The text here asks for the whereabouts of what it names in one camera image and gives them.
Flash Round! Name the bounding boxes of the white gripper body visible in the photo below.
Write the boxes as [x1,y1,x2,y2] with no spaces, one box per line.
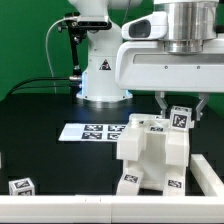
[115,39,224,93]

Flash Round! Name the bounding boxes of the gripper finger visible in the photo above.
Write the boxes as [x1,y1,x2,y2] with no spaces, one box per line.
[196,93,209,121]
[155,91,168,118]

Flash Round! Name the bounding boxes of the white chair seat part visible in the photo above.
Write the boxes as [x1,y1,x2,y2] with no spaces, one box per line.
[124,131,190,193]

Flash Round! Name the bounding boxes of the white chair backrest part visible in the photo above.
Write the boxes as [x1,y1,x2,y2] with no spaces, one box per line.
[117,112,194,167]

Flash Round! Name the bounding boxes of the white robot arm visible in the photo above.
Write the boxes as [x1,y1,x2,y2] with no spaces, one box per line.
[68,0,224,112]

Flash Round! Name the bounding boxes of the white base tag plate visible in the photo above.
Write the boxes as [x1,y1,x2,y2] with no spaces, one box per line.
[59,123,125,142]

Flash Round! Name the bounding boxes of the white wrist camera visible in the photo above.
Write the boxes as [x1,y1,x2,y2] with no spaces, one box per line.
[121,11,168,40]

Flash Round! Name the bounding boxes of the black cables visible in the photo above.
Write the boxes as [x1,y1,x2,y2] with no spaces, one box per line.
[4,75,83,98]

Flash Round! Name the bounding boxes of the grey camera cable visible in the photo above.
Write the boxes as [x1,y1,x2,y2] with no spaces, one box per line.
[44,17,80,95]

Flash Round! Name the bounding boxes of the white L-shaped border wall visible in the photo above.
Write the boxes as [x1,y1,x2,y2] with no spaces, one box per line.
[0,154,224,223]

